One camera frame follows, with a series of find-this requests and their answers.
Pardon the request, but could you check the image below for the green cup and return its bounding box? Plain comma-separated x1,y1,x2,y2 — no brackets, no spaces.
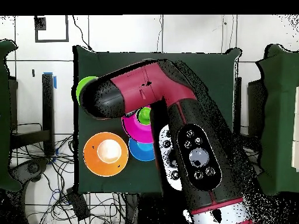
137,107,152,125

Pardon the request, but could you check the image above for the large pink bowl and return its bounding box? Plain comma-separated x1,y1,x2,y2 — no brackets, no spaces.
121,104,155,144

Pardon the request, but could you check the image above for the light blue bowl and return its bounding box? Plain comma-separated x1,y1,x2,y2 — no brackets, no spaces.
128,137,156,162

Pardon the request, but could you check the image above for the large orange bowl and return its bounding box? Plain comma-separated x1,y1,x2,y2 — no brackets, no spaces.
83,131,129,177

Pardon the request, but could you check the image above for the light green bowl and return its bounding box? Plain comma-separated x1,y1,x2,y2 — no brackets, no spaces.
75,76,99,106

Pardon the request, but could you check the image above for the dark green tablecloth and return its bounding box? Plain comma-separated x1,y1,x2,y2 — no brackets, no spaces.
73,45,241,194

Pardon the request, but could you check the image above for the black power strip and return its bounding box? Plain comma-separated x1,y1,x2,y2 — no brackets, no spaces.
66,187,91,221

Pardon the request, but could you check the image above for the green-clothed side table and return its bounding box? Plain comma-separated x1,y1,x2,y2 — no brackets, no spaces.
0,39,22,192
254,44,299,197

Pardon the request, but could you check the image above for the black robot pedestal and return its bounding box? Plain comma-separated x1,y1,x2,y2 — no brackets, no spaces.
123,192,187,224

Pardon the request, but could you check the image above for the black stand frame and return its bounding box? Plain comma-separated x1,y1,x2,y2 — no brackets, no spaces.
9,73,55,156
233,76,268,141

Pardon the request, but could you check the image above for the tangle of floor cables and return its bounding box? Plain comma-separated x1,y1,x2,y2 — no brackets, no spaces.
10,134,124,224

